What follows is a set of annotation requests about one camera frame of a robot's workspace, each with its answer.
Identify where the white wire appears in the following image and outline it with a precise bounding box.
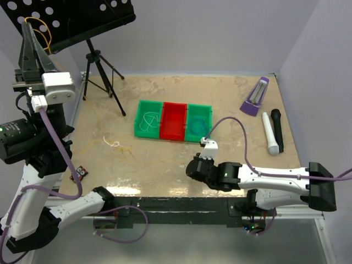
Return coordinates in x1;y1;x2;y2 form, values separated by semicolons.
103;135;120;148
138;111;161;131

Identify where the yellow wire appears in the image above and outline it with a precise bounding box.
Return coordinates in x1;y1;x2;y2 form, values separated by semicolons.
24;16;177;173

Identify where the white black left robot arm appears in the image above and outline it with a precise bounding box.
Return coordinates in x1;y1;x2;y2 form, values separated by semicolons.
1;22;114;254

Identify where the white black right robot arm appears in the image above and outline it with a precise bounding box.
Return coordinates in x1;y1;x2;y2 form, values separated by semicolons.
186;156;337;216

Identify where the right green plastic bin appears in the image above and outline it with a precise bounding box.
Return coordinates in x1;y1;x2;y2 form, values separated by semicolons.
184;104;212;142

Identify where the green plastic bin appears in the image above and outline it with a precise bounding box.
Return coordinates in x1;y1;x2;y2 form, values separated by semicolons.
184;104;212;142
134;100;163;139

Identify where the black music stand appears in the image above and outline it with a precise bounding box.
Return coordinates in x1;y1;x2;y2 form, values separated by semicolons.
0;0;136;117

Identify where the red plastic bin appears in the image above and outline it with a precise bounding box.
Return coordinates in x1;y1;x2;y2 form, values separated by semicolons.
159;102;188;141

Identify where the left green plastic bin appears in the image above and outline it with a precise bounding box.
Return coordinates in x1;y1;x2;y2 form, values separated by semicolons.
134;100;163;139

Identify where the white microphone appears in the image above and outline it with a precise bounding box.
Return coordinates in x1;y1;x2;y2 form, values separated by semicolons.
262;112;279;156

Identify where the purple metronome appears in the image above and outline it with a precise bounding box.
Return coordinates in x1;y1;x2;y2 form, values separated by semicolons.
240;76;270;117

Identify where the black microphone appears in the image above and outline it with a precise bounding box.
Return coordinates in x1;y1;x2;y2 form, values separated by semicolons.
271;109;284;153

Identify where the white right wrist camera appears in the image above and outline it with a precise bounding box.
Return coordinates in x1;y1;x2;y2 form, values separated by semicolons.
200;137;218;160

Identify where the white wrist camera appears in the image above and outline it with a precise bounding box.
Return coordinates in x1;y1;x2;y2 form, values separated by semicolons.
27;72;75;113
200;137;218;160

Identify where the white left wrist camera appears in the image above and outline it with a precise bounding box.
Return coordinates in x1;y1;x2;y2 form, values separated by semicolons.
27;72;75;113

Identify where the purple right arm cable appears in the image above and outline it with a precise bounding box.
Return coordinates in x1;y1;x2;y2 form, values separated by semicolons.
205;116;352;182

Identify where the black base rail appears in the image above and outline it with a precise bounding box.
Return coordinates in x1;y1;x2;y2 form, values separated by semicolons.
101;196;273;228

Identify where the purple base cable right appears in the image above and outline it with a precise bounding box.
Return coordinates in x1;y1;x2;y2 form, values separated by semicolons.
244;206;277;237

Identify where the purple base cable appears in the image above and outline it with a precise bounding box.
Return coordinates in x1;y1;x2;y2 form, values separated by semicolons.
92;202;149;243
244;206;277;237

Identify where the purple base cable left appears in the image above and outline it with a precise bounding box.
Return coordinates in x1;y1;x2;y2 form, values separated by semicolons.
92;202;149;243

